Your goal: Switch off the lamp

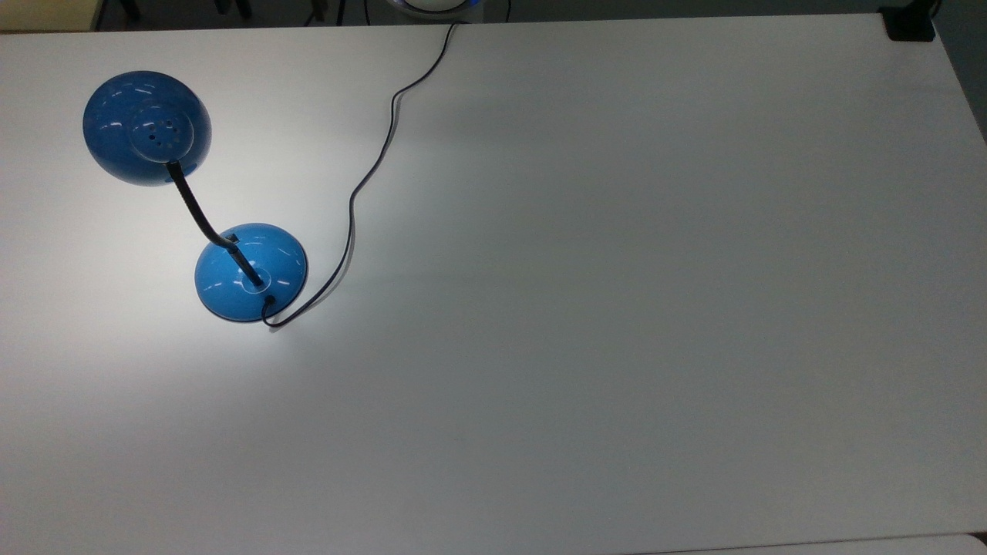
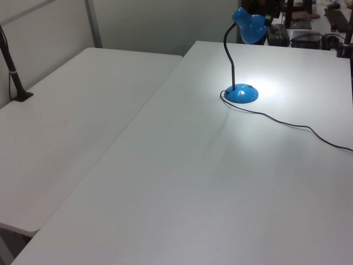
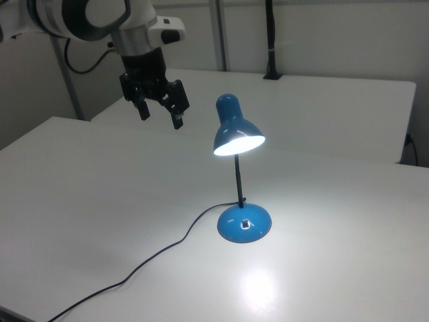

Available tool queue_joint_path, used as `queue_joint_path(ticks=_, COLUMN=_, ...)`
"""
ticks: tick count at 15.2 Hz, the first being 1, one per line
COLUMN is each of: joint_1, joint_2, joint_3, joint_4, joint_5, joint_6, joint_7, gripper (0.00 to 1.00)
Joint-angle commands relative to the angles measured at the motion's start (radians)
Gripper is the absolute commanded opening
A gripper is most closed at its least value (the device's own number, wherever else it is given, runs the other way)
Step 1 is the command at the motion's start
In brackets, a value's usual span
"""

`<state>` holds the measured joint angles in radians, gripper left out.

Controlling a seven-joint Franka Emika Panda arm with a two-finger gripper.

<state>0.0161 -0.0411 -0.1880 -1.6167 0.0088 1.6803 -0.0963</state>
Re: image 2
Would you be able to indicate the blue gooseneck desk lamp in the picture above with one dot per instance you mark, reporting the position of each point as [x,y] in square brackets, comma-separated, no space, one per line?
[242,94]

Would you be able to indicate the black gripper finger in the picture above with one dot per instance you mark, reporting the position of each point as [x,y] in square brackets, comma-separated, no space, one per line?
[269,21]

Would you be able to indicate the black camera pole with clamp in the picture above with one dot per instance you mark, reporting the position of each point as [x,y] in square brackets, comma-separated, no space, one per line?
[16,80]

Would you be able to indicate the dark robot gripper body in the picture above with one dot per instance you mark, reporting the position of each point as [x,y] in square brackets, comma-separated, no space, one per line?
[271,7]

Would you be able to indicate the black electronic device box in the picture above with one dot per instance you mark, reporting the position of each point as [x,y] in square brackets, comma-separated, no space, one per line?
[306,41]

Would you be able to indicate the black box with green label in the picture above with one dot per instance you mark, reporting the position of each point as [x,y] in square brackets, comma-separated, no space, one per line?
[279,36]

